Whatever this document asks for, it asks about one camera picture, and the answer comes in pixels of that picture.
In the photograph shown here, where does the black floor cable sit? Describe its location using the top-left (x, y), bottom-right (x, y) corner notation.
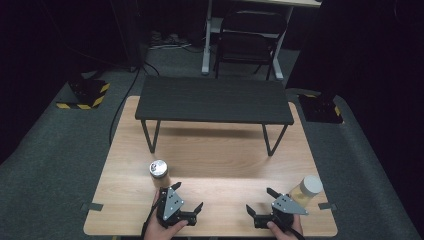
top-left (108, 64), bottom-right (161, 147)

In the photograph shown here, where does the black raised shelf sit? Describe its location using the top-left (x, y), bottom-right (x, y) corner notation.
top-left (134, 75), bottom-right (295, 157)

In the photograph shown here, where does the hand-held gripper cable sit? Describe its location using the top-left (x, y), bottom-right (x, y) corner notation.
top-left (285, 225), bottom-right (307, 240)
top-left (140, 196), bottom-right (160, 240)

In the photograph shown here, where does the person's right hand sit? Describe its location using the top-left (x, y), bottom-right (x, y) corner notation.
top-left (266, 213), bottom-right (305, 240)

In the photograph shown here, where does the left hand-held gripper cable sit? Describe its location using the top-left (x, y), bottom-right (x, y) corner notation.
top-left (140, 196), bottom-right (160, 240)

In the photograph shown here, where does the silver-lid jar of brown spice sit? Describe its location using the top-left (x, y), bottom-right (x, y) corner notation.
top-left (148, 159), bottom-right (172, 190)

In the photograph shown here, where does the yellow-black striped stand base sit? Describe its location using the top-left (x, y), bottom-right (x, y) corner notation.
top-left (297, 93), bottom-right (345, 125)
top-left (55, 78), bottom-right (111, 111)

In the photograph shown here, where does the right hand-held gripper cable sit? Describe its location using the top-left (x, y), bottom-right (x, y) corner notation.
top-left (285, 225), bottom-right (307, 240)

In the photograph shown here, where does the black folding chair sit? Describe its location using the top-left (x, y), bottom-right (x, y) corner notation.
top-left (213, 10), bottom-right (289, 81)

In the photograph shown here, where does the person's left hand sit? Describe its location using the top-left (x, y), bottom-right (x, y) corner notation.
top-left (143, 189), bottom-right (190, 240)

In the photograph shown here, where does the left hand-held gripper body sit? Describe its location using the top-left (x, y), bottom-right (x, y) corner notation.
top-left (155, 186), bottom-right (198, 230)

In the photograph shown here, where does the white desk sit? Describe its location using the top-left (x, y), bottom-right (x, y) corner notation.
top-left (201, 0), bottom-right (323, 81)

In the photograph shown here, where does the grey tape piece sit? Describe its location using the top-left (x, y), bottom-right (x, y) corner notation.
top-left (317, 201), bottom-right (339, 211)
top-left (80, 202), bottom-right (105, 212)

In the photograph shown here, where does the white-lid jar of yellow powder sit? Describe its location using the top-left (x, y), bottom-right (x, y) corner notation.
top-left (287, 174), bottom-right (324, 209)

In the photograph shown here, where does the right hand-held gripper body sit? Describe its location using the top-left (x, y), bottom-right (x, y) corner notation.
top-left (254, 193), bottom-right (309, 233)

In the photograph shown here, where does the power strip with cables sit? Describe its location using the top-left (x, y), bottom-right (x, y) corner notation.
top-left (147, 30), bottom-right (204, 54)

